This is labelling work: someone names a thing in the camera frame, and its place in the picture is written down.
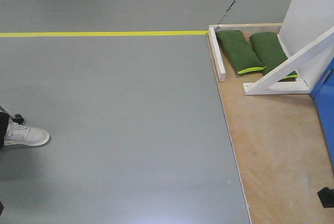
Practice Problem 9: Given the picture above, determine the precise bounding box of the blue door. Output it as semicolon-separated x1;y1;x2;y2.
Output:
311;58;333;170

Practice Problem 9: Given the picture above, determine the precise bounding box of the green sandbag left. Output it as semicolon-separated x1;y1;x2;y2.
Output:
216;30;266;75

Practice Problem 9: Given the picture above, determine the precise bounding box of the green sandbag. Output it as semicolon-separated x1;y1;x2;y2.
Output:
250;32;288;75
216;30;266;75

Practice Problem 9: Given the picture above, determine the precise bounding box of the green sandbag right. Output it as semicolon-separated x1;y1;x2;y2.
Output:
250;32;288;75

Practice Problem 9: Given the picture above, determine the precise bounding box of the wooden base platform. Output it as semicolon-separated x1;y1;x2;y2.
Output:
211;23;333;223

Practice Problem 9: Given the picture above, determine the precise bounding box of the white sneaker front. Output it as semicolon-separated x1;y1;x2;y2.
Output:
4;122;50;147

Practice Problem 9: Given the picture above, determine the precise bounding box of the black object on platform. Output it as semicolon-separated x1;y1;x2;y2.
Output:
317;187;334;208

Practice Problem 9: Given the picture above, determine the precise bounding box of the white wooden edge rail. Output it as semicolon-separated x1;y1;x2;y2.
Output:
208;26;226;82

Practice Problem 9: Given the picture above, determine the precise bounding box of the white door frame brace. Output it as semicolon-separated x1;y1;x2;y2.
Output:
243;28;333;96

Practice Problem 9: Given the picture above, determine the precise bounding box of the white wall panel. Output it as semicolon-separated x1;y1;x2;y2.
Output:
279;0;334;88

